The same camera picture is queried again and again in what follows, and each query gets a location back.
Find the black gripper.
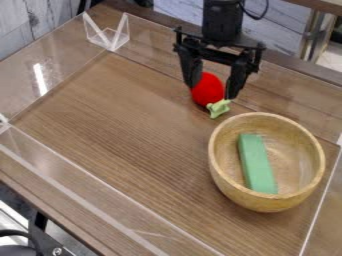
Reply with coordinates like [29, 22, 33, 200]
[173, 0, 266, 100]

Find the red plush strawberry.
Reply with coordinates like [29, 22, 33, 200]
[189, 72, 229, 119]

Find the green rectangular block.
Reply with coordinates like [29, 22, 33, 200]
[237, 134, 278, 194]

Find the wooden bowl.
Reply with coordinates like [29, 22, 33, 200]
[208, 112, 326, 213]

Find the metal leg in background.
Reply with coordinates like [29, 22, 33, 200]
[299, 10, 336, 63]

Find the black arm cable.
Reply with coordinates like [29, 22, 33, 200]
[237, 0, 270, 21]

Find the clear acrylic corner bracket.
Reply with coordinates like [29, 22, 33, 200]
[81, 13, 129, 52]

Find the clear acrylic tray wall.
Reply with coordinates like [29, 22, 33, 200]
[0, 114, 224, 256]

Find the black table frame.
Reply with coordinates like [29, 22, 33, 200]
[0, 212, 76, 256]

